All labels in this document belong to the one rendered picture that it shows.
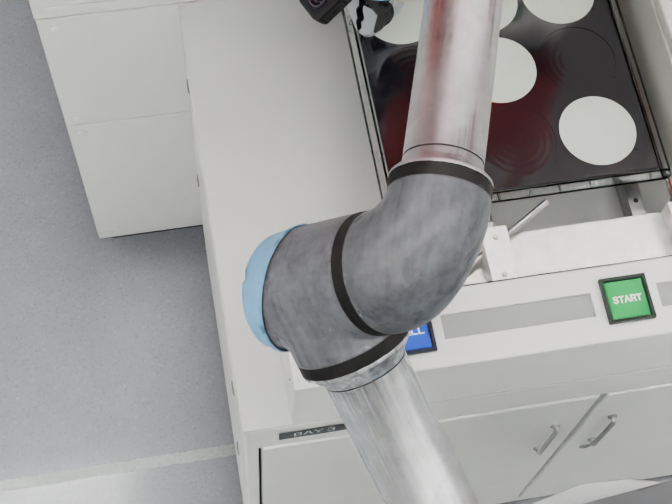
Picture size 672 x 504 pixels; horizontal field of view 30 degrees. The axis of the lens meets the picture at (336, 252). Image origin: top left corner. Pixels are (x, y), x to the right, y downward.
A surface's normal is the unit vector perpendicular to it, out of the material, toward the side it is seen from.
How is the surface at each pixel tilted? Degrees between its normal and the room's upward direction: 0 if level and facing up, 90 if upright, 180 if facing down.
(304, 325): 64
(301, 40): 0
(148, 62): 90
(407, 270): 34
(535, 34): 0
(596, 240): 0
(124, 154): 90
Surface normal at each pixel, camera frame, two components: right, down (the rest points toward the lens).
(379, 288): -0.25, 0.29
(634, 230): 0.05, -0.40
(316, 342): -0.38, 0.44
